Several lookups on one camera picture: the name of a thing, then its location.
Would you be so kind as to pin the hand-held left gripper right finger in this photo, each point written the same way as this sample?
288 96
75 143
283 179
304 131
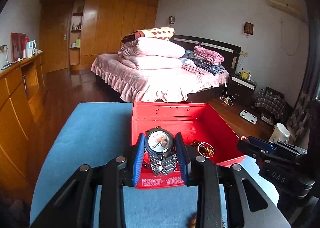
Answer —
183 160

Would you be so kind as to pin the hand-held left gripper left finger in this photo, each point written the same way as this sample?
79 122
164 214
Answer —
138 160

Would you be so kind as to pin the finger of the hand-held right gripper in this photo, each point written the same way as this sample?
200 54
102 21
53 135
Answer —
250 149
262 143

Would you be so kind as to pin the gold pendant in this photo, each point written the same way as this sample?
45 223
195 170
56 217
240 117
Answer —
208 152

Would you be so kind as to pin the silver metal wristwatch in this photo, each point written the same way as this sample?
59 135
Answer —
160 140

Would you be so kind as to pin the red metal tin box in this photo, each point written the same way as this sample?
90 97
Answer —
200 123

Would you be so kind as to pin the white trash bin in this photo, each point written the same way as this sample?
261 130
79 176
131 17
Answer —
280 133

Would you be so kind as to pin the white bathroom scale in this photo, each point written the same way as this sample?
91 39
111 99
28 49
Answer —
248 117

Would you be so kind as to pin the chair with plaid cloth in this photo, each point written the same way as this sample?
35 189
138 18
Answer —
270 103

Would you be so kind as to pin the dark nightstand with white drawer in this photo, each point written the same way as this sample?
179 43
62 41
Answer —
242 88

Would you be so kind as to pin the yellow plush toy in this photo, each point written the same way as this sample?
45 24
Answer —
245 73

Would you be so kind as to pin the bed with pink bedspread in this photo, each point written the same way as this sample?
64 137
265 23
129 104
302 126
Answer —
150 83

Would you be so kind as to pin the folded plaid clothes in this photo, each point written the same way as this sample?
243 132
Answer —
212 68

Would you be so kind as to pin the pink fringed cloth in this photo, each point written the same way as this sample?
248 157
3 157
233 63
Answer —
196 70

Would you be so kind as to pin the white blue cloth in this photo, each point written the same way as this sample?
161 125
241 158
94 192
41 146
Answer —
187 60

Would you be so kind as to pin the folded pink clothes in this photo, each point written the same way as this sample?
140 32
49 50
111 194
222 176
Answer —
208 53

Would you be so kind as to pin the folded pink quilt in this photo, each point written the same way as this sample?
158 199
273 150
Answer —
150 50

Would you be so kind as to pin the dark wooden headboard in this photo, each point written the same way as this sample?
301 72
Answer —
212 43

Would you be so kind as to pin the dark curtain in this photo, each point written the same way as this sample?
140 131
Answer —
312 43

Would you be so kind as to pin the cream brown spotted blanket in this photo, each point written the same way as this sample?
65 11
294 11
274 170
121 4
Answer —
157 32

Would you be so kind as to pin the wooden sideboard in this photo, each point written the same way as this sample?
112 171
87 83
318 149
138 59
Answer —
15 108

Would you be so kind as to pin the wooden wardrobe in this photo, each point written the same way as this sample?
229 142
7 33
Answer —
112 23

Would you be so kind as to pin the wooden door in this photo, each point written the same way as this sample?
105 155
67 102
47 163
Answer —
55 43

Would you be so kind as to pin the white electric kettle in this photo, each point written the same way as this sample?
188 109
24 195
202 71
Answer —
31 48

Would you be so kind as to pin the red thermos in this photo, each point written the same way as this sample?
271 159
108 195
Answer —
26 43

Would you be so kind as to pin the red framed picture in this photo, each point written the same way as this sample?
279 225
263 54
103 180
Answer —
16 45

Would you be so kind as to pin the wall air conditioner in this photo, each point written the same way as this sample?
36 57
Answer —
285 4

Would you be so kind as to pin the wall outlet with plugs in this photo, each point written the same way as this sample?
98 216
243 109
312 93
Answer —
3 48

